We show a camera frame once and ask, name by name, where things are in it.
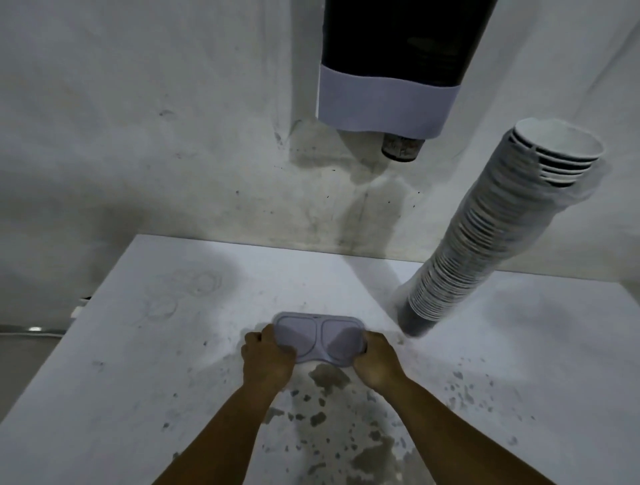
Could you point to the person's left hand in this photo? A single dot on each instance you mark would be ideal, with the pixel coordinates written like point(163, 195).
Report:
point(266, 360)

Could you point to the person's right hand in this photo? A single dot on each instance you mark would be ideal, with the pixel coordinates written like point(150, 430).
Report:
point(378, 359)

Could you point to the person's left fingers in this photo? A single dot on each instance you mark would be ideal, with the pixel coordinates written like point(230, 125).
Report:
point(260, 337)

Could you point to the person's right fingers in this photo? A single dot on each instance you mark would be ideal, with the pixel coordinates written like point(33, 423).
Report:
point(369, 344)

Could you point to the lilac two-cup holder tray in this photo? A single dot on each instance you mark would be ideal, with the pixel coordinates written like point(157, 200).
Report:
point(320, 338)

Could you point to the person's right forearm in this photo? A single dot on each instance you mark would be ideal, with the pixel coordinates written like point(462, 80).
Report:
point(450, 429)

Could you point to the person's left forearm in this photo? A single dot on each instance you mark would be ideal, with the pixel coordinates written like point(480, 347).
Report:
point(220, 435)

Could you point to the tall stack of paper cups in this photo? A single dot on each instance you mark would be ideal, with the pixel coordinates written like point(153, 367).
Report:
point(492, 225)

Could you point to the black and white dispenser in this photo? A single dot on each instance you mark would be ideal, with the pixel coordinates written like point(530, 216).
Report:
point(400, 70)

